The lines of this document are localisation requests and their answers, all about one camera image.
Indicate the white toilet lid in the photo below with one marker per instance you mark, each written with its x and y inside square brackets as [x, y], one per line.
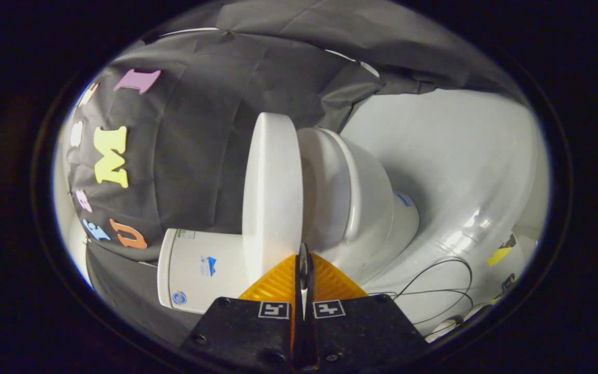
[273, 187]

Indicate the black backdrop cloth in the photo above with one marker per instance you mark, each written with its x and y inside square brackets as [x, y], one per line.
[195, 156]

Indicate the white toilet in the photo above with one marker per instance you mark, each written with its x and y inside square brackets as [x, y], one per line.
[351, 197]

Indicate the yellow black object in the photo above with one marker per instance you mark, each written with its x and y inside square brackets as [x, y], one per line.
[500, 253]

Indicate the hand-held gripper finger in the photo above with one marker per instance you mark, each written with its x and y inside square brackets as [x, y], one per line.
[298, 332]
[309, 337]

